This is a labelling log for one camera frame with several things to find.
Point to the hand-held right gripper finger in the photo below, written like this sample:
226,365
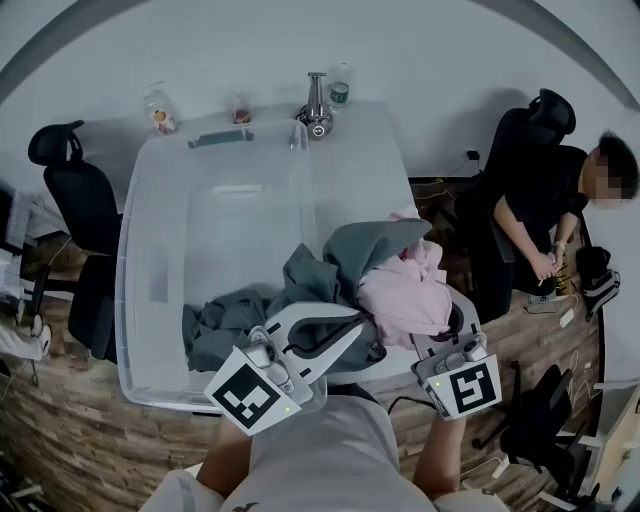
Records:
472,322
429,351

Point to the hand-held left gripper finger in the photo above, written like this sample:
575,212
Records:
320,311
335,350

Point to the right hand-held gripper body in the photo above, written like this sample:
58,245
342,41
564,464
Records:
470,387

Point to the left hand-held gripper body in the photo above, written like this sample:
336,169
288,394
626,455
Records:
250,395

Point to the grey clothes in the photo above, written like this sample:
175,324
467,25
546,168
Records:
310,280

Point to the pink clothes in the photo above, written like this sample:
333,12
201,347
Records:
400,292

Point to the clear plastic basket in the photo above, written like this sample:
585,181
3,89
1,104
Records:
210,165

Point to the person's right forearm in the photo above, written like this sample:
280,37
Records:
440,455

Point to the person's left forearm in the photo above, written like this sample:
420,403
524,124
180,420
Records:
225,460

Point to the black office chair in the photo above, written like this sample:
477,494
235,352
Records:
545,425
85,200
520,145

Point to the white power adapter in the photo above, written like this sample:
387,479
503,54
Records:
566,319
501,466

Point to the person's light t-shirt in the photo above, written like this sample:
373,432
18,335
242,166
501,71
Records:
325,450

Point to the black bag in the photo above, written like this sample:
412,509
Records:
597,280

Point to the white cabinet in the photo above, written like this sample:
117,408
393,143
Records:
620,445

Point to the chrome faucet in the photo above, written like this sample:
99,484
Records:
316,107

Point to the small clear jar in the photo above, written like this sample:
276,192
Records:
241,111

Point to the clear bottle with green label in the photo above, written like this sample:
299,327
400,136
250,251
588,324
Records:
339,92

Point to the clear bottle with orange print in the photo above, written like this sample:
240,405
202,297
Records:
161,115

